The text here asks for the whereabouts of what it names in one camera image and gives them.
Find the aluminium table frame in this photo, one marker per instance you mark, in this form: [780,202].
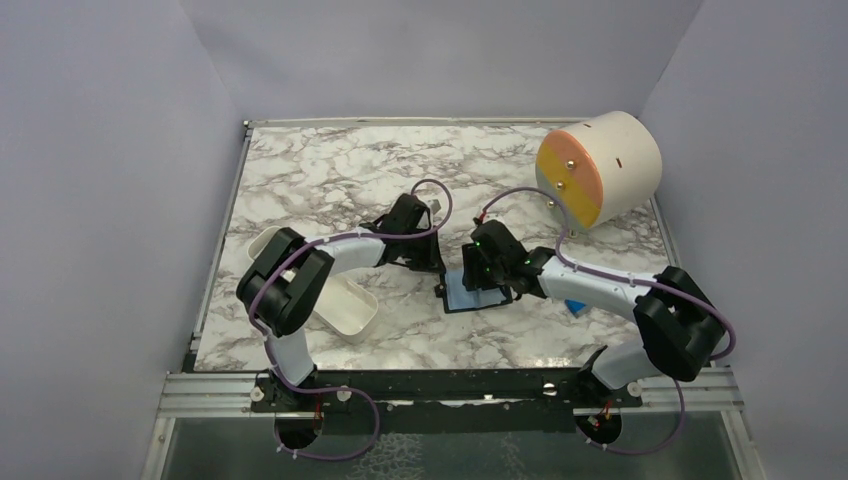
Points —
[204,429]

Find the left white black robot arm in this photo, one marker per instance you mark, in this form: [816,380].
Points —
[290,357]

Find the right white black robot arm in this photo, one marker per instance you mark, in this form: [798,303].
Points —
[679,329]

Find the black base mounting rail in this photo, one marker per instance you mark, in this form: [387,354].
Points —
[351,402]

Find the black card holder blue sleeves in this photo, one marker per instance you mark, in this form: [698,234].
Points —
[457,299]

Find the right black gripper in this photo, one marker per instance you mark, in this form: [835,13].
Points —
[473,277]

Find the cream cylinder drum colored face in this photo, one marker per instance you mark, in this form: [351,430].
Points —
[599,168]

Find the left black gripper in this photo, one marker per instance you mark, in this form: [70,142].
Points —
[432,260]

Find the white plastic tray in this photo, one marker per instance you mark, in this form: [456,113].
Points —
[344,311]

